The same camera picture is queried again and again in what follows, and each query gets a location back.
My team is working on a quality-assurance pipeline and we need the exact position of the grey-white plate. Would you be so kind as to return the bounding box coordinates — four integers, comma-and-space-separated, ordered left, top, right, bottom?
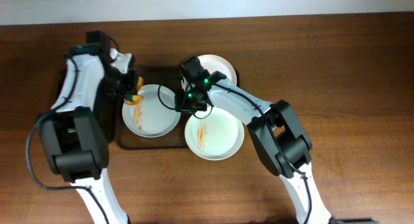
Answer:
122, 84, 181, 138

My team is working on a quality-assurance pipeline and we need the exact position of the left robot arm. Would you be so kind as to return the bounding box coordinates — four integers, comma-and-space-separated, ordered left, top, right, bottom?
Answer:
33, 30, 143, 223

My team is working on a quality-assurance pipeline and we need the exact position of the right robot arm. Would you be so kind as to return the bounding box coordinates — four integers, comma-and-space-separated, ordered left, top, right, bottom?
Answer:
175, 56, 334, 224

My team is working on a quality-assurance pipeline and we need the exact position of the black plastic tray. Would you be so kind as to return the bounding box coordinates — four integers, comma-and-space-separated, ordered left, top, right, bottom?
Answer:
51, 67, 118, 144

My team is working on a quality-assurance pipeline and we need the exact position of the white plate bottom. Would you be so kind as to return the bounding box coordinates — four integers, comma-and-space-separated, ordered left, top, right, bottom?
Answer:
184, 107, 245, 161

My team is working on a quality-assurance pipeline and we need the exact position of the green and yellow sponge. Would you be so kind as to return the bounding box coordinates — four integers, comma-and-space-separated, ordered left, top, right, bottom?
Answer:
124, 76, 144, 106

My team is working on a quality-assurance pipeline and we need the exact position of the white plate top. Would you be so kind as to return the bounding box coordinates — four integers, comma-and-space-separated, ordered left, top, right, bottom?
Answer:
197, 54, 238, 86

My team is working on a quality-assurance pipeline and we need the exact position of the white plate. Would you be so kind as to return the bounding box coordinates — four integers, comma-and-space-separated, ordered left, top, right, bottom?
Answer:
184, 107, 245, 161
197, 54, 238, 86

